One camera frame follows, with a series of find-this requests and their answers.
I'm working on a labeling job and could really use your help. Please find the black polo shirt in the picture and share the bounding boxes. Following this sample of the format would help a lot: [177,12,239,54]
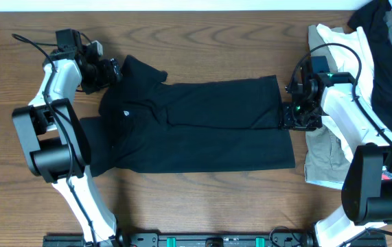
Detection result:
[80,56,295,176]

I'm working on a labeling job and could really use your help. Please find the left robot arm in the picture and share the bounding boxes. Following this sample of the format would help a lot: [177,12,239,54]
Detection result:
[12,29,130,246]

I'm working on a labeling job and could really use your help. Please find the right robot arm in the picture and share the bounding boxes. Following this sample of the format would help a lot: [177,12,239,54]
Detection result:
[281,55,392,246]

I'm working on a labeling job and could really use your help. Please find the khaki shorts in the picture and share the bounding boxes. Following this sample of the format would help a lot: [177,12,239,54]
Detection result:
[304,24,362,189]

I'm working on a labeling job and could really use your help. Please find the white shirt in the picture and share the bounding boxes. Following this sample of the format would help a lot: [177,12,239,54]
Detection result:
[321,27,375,162]

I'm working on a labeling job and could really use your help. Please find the black garment with striped band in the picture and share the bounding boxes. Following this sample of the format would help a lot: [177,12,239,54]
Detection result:
[348,0,392,132]

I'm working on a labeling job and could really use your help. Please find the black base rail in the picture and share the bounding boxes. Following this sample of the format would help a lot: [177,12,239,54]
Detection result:
[43,232,388,247]

